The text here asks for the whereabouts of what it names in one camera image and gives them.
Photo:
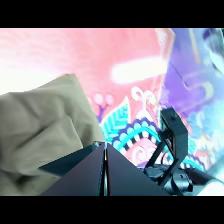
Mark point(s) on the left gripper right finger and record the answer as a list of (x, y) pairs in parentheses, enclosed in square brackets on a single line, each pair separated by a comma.
[(130, 181)]

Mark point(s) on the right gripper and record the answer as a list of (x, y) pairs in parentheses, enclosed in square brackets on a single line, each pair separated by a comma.
[(178, 183)]

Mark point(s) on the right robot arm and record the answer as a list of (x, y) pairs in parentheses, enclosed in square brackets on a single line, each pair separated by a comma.
[(208, 185)]

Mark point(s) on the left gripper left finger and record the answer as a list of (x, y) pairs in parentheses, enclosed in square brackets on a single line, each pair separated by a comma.
[(85, 176)]

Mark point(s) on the olive garment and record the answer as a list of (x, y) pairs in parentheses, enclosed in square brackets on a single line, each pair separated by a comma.
[(40, 126)]

